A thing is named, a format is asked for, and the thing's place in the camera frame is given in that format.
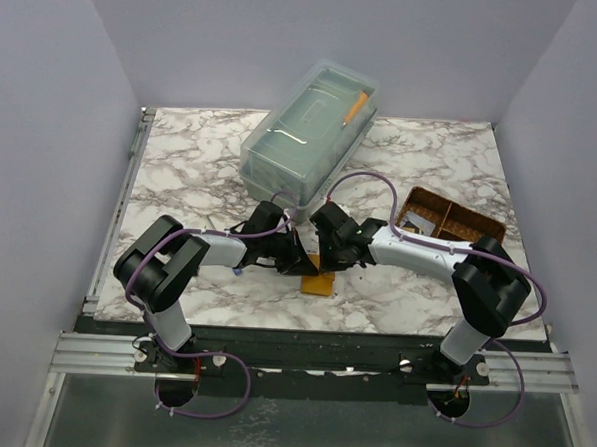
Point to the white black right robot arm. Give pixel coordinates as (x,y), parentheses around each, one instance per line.
(490,287)

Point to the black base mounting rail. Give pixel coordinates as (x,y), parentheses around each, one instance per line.
(228,361)

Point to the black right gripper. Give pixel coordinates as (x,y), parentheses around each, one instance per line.
(327,265)

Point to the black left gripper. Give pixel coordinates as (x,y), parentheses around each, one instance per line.
(298,261)

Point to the black green screwdriver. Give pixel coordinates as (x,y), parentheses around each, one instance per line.
(210,224)

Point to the orange utility knife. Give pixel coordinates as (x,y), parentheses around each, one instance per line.
(355,108)

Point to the brown woven divided basket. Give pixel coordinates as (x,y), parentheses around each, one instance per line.
(453,221)

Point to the clear plastic storage box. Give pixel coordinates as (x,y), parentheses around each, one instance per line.
(301,146)

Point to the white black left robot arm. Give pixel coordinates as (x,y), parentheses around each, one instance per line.
(156,269)

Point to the grey credit card stack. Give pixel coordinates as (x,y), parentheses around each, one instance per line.
(417,224)

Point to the tan card holder wallet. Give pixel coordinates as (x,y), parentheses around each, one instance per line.
(318,285)

